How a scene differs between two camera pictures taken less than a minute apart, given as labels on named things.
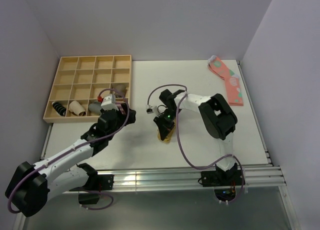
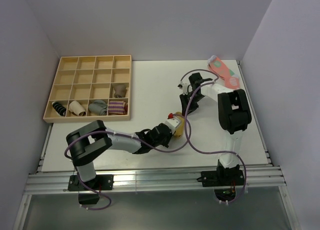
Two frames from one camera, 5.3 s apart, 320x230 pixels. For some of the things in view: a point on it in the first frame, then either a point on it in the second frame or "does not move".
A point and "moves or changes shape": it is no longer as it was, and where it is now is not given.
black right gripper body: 167,119 to 193,104
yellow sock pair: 168,138 moves or changes shape
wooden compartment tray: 81,80 does not move
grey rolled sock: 95,107 does not move
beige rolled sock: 76,108 does not move
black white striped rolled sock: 59,108 does not move
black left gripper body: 120,120 to 164,142
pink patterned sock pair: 231,80 does not move
